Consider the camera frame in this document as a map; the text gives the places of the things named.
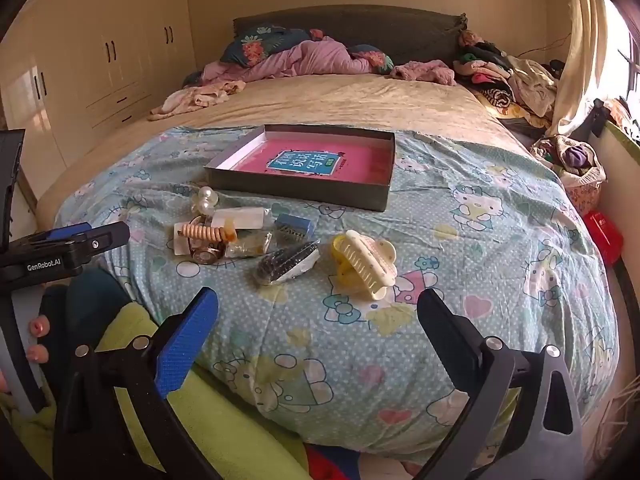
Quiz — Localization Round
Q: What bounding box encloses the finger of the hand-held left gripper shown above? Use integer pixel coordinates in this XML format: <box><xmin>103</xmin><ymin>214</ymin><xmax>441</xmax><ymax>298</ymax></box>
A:
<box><xmin>74</xmin><ymin>221</ymin><xmax>132</xmax><ymax>274</ymax></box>
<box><xmin>27</xmin><ymin>222</ymin><xmax>94</xmax><ymax>246</ymax></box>

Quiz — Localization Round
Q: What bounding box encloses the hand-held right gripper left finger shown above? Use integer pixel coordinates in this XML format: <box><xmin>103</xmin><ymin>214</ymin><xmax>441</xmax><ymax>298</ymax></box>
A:
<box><xmin>52</xmin><ymin>286</ymin><xmax>221</xmax><ymax>480</ymax></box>

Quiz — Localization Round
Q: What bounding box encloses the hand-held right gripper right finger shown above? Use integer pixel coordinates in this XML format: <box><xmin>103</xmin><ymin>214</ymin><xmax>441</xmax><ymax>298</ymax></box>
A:
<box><xmin>416</xmin><ymin>287</ymin><xmax>586</xmax><ymax>480</ymax></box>

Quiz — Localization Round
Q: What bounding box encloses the rose gold wrist watch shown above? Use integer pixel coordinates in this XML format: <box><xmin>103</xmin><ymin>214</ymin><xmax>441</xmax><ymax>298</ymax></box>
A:
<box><xmin>187</xmin><ymin>214</ymin><xmax>226</xmax><ymax>264</ymax></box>

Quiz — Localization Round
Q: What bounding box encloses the cream hair claw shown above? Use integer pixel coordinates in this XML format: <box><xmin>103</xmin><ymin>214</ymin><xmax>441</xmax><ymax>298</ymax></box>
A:
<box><xmin>340</xmin><ymin>230</ymin><xmax>399</xmax><ymax>302</ymax></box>

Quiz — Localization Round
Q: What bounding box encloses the black dotted packet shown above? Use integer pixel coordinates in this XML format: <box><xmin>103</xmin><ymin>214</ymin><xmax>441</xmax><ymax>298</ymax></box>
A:
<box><xmin>256</xmin><ymin>241</ymin><xmax>321</xmax><ymax>286</ymax></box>

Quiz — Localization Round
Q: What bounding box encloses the blue packet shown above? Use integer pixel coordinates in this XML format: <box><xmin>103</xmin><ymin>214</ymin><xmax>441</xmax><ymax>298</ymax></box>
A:
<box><xmin>274</xmin><ymin>213</ymin><xmax>316</xmax><ymax>243</ymax></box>

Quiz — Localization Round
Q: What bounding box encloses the grey shallow cardboard box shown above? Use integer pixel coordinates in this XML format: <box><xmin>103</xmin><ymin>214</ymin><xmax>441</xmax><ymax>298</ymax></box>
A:
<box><xmin>204</xmin><ymin>124</ymin><xmax>396</xmax><ymax>212</ymax></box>

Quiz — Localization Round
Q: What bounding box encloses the person's left hand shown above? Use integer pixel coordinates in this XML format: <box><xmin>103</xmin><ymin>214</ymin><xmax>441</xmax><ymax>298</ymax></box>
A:
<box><xmin>25</xmin><ymin>316</ymin><xmax>52</xmax><ymax>365</ymax></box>

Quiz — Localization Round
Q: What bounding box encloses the dark teal garment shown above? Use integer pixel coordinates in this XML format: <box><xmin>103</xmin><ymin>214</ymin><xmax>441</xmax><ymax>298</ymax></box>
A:
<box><xmin>39</xmin><ymin>267</ymin><xmax>132</xmax><ymax>361</ymax></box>

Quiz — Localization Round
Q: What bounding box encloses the cartoon cat printed blanket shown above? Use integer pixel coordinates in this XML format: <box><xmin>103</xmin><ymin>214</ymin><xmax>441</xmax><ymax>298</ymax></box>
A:
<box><xmin>52</xmin><ymin>127</ymin><xmax>621</xmax><ymax>467</ymax></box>

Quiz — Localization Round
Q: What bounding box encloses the green jacket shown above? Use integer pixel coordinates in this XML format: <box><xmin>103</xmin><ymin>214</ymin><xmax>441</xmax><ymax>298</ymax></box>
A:
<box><xmin>92</xmin><ymin>304</ymin><xmax>311</xmax><ymax>480</ymax></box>

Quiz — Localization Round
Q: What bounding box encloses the pearl hair clip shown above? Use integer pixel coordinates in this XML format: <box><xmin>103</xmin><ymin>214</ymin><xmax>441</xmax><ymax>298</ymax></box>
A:
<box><xmin>192</xmin><ymin>186</ymin><xmax>220</xmax><ymax>216</ymax></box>

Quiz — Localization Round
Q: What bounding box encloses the yellow hair claw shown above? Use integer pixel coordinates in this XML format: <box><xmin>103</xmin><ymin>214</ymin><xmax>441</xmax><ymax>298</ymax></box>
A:
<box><xmin>332</xmin><ymin>234</ymin><xmax>373</xmax><ymax>291</ymax></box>

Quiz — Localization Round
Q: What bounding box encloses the clear packet with cream item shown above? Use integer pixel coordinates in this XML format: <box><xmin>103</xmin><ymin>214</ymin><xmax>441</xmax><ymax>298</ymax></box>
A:
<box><xmin>210</xmin><ymin>206</ymin><xmax>273</xmax><ymax>233</ymax></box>

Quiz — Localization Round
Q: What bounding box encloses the red cloth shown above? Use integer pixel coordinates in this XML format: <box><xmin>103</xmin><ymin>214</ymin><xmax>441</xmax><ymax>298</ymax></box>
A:
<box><xmin>304</xmin><ymin>444</ymin><xmax>363</xmax><ymax>480</ymax></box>

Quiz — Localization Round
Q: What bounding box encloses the peach garment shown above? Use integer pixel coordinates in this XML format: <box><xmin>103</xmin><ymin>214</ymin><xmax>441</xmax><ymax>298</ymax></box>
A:
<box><xmin>147</xmin><ymin>80</ymin><xmax>248</xmax><ymax>121</ymax></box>

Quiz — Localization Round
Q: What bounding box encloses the cream wardrobe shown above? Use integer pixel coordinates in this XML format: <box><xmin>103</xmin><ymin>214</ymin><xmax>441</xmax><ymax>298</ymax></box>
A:
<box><xmin>0</xmin><ymin>0</ymin><xmax>198</xmax><ymax>196</ymax></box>

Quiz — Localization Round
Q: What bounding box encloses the red plastic box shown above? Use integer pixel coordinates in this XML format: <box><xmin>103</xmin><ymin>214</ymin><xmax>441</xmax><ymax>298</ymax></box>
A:
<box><xmin>582</xmin><ymin>210</ymin><xmax>625</xmax><ymax>266</ymax></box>

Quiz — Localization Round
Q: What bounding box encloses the pink woven basket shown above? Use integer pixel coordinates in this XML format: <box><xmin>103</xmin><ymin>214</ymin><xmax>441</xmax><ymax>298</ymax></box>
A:
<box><xmin>565</xmin><ymin>170</ymin><xmax>607</xmax><ymax>216</ymax></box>

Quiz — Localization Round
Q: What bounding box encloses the pink book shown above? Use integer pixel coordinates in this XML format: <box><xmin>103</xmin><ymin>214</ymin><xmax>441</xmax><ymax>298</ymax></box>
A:
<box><xmin>227</xmin><ymin>139</ymin><xmax>386</xmax><ymax>182</ymax></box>

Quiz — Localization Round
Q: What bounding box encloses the large floral dark blue pillow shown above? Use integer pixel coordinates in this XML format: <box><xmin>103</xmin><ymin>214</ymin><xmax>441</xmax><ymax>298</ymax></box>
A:
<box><xmin>220</xmin><ymin>24</ymin><xmax>312</xmax><ymax>67</ymax></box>

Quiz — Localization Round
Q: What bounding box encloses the beige bedspread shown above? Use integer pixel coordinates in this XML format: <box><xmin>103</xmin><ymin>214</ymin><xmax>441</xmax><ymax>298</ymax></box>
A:
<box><xmin>37</xmin><ymin>72</ymin><xmax>540</xmax><ymax>226</ymax></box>

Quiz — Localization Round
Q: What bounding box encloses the pile of mixed clothes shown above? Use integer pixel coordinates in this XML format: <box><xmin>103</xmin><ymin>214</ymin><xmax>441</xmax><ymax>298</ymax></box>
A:
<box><xmin>452</xmin><ymin>30</ymin><xmax>561</xmax><ymax>132</ymax></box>

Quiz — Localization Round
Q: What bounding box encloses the black bag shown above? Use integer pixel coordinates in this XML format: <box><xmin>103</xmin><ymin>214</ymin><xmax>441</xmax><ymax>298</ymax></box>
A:
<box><xmin>575</xmin><ymin>98</ymin><xmax>609</xmax><ymax>139</ymax></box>

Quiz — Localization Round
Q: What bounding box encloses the pink fuzzy garment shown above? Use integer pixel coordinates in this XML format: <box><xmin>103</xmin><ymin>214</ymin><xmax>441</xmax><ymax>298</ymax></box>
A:
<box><xmin>390</xmin><ymin>60</ymin><xmax>457</xmax><ymax>86</ymax></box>

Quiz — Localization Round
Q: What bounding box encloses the pink quilt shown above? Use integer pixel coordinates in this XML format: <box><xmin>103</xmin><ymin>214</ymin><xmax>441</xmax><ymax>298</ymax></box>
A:
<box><xmin>200</xmin><ymin>37</ymin><xmax>375</xmax><ymax>83</ymax></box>

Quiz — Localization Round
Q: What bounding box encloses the small floral dark blue pillow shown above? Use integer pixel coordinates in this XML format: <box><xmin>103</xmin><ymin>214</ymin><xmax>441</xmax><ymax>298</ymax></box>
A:
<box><xmin>350</xmin><ymin>45</ymin><xmax>396</xmax><ymax>75</ymax></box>

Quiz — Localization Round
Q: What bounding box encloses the dark grey headboard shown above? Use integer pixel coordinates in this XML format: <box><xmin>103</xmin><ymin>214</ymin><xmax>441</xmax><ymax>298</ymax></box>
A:
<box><xmin>232</xmin><ymin>4</ymin><xmax>469</xmax><ymax>68</ymax></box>

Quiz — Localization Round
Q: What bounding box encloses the cream curtain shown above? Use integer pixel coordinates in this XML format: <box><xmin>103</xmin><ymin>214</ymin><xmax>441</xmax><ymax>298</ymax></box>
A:
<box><xmin>547</xmin><ymin>0</ymin><xmax>610</xmax><ymax>137</ymax></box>

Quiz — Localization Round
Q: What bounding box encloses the beige spiral hair tie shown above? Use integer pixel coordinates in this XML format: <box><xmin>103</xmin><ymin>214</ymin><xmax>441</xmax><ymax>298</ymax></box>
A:
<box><xmin>180</xmin><ymin>223</ymin><xmax>238</xmax><ymax>244</ymax></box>

